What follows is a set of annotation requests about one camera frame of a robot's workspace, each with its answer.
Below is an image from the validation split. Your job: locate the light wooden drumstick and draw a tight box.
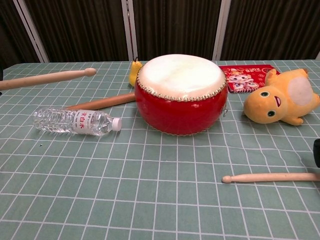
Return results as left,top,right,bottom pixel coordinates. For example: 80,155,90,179
221,172,320,184
0,67,98,92

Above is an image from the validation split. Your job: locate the red envelope packet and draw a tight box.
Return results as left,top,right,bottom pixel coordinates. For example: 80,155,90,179
218,64,281,96

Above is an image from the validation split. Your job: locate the brown wooden rolling pin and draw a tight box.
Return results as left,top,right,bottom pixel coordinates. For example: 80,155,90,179
65,91,136,111

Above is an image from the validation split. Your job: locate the white partition post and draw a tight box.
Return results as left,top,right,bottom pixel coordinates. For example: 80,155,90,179
120,0,139,63
211,0,233,62
13,0,50,64

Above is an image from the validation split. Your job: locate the red drum with white skin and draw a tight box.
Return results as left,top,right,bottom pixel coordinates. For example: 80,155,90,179
133,53,229,137

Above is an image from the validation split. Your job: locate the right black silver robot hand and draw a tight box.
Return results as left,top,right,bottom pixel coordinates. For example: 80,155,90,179
312,136,320,169

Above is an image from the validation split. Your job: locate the yellow pear toy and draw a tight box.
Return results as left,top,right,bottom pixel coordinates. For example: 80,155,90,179
128,57,144,88

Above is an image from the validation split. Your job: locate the green checked tablecloth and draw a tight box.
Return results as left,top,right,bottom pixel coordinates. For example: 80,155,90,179
0,59,320,240

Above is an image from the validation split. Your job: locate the yellow plush chick toy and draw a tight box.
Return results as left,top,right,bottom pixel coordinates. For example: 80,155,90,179
243,67,320,126

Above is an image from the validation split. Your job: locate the clear plastic water bottle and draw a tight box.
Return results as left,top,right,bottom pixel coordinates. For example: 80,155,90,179
32,105,123,137

